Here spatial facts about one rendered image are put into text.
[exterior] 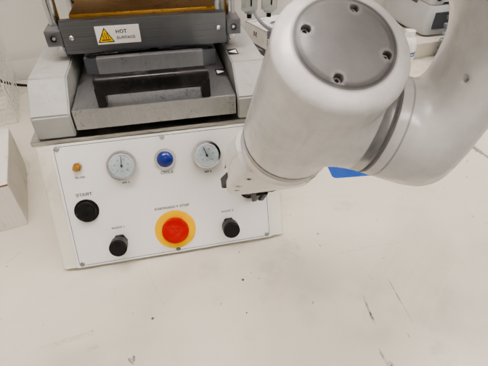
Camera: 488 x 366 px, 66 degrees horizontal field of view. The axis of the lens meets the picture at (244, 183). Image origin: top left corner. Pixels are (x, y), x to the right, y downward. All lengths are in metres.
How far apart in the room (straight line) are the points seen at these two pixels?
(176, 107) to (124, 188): 0.14
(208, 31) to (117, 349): 0.45
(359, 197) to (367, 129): 0.48
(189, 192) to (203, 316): 0.18
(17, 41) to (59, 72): 0.68
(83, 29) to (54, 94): 0.10
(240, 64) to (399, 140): 0.35
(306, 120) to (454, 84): 0.10
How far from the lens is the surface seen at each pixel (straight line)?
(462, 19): 0.27
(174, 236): 0.58
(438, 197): 0.78
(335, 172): 0.77
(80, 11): 0.62
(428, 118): 0.27
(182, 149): 0.56
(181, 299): 0.56
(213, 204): 0.58
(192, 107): 0.54
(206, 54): 0.63
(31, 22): 1.25
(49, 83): 0.58
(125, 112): 0.54
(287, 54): 0.22
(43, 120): 0.57
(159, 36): 0.60
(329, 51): 0.22
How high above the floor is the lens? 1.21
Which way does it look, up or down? 40 degrees down
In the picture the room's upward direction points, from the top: straight up
